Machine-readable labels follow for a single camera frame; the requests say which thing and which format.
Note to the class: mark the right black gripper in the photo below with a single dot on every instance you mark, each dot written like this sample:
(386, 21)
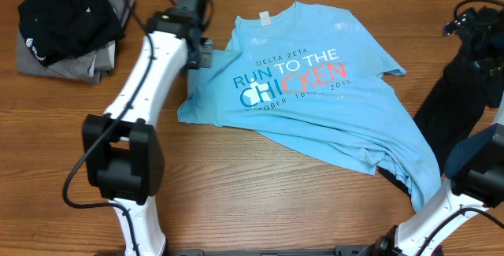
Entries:
(487, 67)

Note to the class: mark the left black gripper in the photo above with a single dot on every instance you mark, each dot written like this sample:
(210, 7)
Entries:
(205, 57)

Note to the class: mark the light blue t-shirt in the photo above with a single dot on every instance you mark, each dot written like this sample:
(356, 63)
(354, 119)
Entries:
(311, 78)

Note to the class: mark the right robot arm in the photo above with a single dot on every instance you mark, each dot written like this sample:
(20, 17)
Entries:
(473, 184)

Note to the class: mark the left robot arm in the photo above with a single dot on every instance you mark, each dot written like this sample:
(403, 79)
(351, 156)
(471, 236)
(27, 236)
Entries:
(122, 153)

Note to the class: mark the black garment on right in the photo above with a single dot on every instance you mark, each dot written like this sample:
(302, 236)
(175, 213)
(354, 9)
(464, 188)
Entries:
(457, 102)

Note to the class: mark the grey folded shirt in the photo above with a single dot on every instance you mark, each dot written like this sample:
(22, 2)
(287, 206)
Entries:
(90, 67)

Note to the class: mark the black folded shirt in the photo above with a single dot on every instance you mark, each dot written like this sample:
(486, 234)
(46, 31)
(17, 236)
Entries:
(54, 30)

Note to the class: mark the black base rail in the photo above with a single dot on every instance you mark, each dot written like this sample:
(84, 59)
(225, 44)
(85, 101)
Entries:
(337, 251)

